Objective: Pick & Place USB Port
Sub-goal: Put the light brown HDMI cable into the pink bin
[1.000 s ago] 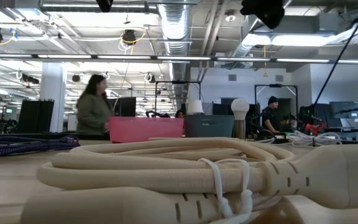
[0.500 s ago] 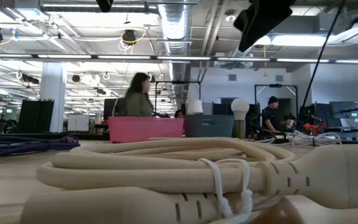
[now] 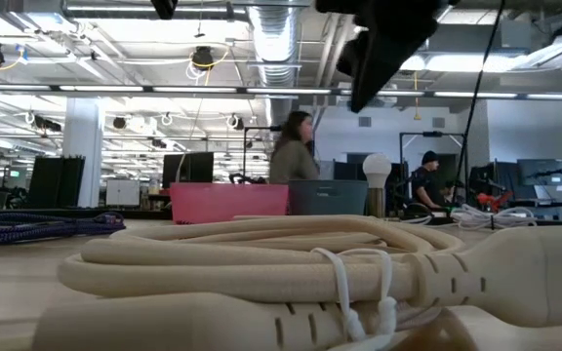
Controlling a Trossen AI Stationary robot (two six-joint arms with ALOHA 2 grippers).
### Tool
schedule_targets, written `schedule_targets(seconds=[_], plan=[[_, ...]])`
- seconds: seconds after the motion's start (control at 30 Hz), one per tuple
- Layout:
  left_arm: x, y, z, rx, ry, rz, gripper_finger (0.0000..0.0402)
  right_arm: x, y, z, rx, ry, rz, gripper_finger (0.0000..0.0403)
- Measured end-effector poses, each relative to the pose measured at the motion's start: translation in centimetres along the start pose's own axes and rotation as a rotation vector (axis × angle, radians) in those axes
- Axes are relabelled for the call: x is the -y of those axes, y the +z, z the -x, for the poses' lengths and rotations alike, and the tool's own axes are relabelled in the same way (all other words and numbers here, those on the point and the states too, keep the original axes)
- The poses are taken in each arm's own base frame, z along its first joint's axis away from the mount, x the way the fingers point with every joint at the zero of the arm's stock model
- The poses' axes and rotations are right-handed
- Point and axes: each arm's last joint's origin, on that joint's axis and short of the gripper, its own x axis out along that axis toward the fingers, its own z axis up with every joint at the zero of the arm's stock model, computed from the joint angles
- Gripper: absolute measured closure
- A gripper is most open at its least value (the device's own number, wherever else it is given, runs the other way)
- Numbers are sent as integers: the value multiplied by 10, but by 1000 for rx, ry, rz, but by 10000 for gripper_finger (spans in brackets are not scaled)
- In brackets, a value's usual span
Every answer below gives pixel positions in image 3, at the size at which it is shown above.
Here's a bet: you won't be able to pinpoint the white cable tie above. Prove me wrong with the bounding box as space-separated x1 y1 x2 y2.
309 247 399 351

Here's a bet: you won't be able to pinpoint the black computer monitor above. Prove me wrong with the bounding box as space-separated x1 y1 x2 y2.
162 151 215 190

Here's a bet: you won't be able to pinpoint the grey-teal plastic bin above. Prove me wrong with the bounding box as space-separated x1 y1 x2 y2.
288 178 370 217

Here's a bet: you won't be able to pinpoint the pink translucent plastic bin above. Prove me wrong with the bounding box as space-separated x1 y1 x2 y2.
169 182 290 225

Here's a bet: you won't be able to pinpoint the black upright panels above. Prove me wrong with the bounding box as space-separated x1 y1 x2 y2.
27 155 86 210

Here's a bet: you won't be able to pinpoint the bulb lamp with brass base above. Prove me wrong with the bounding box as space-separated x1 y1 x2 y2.
362 153 393 218

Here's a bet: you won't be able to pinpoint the black round base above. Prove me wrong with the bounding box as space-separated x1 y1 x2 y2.
401 202 436 219

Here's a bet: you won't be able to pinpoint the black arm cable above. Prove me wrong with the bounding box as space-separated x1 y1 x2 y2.
454 0 506 206

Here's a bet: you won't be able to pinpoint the white cabinet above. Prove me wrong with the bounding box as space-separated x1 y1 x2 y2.
105 178 141 207

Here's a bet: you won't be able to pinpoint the long light rail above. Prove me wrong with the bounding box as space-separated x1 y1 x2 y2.
0 83 562 101

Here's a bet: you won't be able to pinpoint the silver corrugated ventilation duct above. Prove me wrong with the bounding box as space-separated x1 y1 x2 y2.
247 4 302 89

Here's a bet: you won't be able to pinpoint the grey monitor screen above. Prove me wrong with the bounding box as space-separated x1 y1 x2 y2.
517 158 562 187

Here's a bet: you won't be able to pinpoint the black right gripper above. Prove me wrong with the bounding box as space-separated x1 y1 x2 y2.
314 0 458 114

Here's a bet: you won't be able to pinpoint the white building column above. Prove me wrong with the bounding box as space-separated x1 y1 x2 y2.
61 97 105 209

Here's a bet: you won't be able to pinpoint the beige braided cable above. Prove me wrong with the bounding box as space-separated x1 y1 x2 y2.
29 214 562 351

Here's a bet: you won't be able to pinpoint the purple-blue braided cable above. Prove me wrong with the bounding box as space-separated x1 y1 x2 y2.
0 212 127 247

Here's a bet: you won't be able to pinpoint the red object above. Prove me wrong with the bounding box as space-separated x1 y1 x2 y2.
477 189 514 212

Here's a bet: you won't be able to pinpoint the white coiled cable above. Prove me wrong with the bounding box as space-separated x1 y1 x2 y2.
400 203 539 231

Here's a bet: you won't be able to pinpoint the person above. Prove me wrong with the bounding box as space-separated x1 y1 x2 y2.
267 110 321 185
410 150 453 210

